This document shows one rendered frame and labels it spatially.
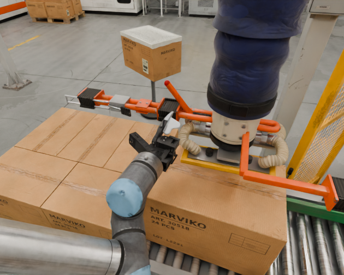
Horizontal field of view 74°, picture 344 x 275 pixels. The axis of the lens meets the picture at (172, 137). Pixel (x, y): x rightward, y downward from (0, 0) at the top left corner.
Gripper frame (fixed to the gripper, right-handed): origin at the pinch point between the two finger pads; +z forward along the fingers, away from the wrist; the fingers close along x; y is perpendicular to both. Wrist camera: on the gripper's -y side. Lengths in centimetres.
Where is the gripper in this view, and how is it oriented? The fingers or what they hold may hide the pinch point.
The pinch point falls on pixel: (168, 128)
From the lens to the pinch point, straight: 84.8
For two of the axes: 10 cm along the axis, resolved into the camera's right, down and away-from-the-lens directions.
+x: 1.2, -8.0, -5.9
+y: 9.2, 3.1, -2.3
